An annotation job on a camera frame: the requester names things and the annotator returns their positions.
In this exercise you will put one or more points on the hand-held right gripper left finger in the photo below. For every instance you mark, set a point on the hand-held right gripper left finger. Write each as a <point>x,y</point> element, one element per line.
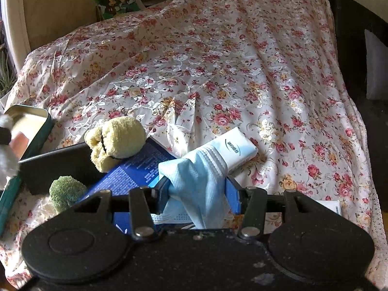
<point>140,209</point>

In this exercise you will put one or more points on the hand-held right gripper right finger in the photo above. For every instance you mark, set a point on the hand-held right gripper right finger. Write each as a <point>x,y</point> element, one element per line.
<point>234,197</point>

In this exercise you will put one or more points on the white card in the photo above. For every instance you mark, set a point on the white card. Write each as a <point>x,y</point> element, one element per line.
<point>332,207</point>

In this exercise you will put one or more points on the green plush toy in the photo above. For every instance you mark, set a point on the green plush toy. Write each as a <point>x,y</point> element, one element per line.
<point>66,192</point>

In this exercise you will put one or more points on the green potted plant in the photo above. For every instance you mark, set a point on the green potted plant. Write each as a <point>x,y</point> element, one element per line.
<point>6,75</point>

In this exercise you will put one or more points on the blue tissue box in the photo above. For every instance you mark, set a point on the blue tissue box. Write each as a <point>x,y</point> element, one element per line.
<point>136,169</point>

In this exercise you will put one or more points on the blue face mask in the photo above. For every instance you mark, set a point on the blue face mask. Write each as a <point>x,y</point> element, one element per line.
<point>197,182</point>

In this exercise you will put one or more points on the floral bedsheet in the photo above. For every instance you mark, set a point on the floral bedsheet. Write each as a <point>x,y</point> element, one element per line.
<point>227,66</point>

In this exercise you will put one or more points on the beige wooden headboard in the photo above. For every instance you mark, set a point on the beige wooden headboard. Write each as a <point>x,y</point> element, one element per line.
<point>54,6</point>

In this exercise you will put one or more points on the yellow plush toy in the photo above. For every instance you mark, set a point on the yellow plush toy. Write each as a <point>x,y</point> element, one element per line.
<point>121,138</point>

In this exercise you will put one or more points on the pink soft item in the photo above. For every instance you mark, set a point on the pink soft item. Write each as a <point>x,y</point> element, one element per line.
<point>20,142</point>

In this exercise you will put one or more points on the white fluffy plush toy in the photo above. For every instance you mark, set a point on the white fluffy plush toy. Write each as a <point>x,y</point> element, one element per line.
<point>6,160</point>

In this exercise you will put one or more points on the white and blue tissue packet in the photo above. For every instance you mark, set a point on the white and blue tissue packet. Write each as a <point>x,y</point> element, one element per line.
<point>235,147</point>

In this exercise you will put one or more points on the teal tin box with lid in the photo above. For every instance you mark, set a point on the teal tin box with lid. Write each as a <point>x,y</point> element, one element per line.
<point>56,165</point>

